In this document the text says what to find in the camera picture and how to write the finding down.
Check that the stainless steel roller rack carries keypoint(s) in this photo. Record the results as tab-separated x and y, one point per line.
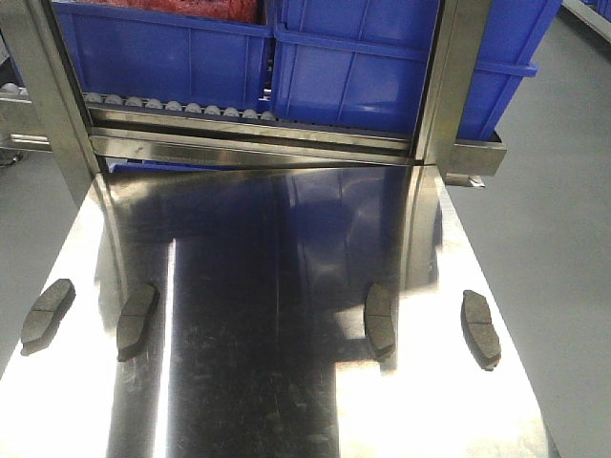
82	137

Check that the blue plastic crate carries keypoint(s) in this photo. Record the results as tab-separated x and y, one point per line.
167	56
361	64

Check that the grey brake pad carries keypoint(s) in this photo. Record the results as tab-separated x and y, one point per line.
134	321
479	331
378	321
45	316

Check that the right blue plastic crate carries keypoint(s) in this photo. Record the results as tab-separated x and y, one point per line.
361	64

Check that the left blue plastic crate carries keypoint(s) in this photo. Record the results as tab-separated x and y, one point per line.
167	56

